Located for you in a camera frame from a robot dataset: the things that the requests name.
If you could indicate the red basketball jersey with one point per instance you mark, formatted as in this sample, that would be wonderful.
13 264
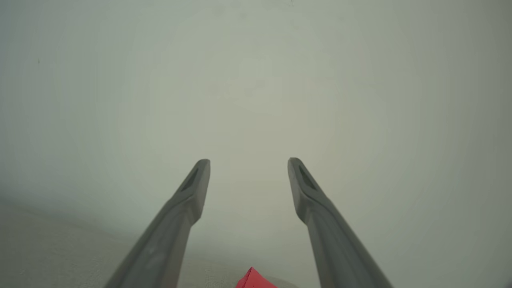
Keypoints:
254 280

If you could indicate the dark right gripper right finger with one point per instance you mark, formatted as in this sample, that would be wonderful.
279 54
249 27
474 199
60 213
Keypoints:
336 248

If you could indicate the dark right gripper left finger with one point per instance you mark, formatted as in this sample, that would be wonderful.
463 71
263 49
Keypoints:
168 240

